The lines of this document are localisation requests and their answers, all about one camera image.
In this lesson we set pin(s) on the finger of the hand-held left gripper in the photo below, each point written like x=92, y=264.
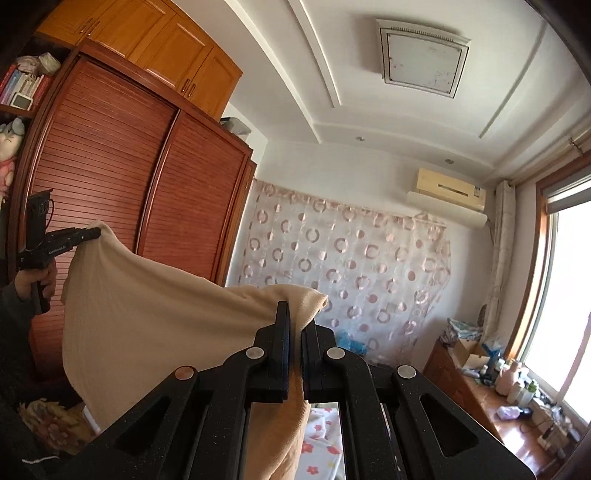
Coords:
x=85, y=235

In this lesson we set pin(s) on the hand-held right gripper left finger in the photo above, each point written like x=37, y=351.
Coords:
x=282, y=350

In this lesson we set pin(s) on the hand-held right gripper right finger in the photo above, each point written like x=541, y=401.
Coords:
x=310, y=364

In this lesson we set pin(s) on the beige printed t-shirt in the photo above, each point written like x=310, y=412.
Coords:
x=161, y=323

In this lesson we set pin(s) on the person's left hand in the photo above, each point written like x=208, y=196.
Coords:
x=46, y=288

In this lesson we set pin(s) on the blue box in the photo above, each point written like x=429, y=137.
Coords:
x=353, y=346

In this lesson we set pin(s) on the wooden slatted wardrobe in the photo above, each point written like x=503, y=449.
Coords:
x=115, y=161

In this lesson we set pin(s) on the grey pink plush toy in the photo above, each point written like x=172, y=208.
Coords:
x=9, y=152

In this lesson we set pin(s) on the circle-patterned sheer curtain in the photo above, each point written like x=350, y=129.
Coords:
x=360, y=258

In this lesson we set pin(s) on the stack of folded cloths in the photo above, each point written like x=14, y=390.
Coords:
x=461, y=330

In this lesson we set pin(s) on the row of books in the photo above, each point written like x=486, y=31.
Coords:
x=23, y=85

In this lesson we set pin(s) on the cardboard box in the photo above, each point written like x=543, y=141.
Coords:
x=471, y=355

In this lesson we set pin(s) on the wooden sideboard cabinet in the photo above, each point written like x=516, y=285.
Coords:
x=471, y=397

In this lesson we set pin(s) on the fluffy floral blanket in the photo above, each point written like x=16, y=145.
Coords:
x=60, y=420

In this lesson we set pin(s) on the white box on wardrobe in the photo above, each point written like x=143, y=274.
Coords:
x=235, y=127

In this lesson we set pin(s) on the pink bottle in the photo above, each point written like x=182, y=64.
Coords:
x=508, y=378

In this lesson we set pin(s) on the light wooden overhead cabinet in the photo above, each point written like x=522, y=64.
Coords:
x=152, y=41

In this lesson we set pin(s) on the small purple white cloth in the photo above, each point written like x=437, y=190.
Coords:
x=510, y=412

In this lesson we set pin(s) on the white window curtain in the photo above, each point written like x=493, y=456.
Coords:
x=501, y=258

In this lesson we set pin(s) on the window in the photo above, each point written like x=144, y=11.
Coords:
x=563, y=300

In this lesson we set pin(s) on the square ceiling lamp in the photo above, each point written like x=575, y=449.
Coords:
x=422, y=57

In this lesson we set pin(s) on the wall air conditioner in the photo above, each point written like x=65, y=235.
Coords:
x=450, y=196

